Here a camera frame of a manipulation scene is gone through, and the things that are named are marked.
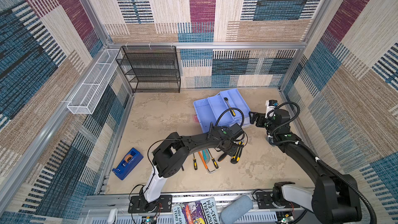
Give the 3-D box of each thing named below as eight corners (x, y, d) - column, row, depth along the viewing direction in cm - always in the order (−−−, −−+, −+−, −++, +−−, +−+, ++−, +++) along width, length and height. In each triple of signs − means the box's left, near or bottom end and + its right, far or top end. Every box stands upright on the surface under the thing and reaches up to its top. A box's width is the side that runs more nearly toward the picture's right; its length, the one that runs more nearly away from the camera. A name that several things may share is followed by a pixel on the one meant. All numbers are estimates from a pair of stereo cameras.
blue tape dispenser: (116, 174, 84) (110, 170, 79) (137, 152, 92) (133, 147, 87) (124, 181, 82) (119, 177, 77) (145, 158, 90) (141, 153, 84)
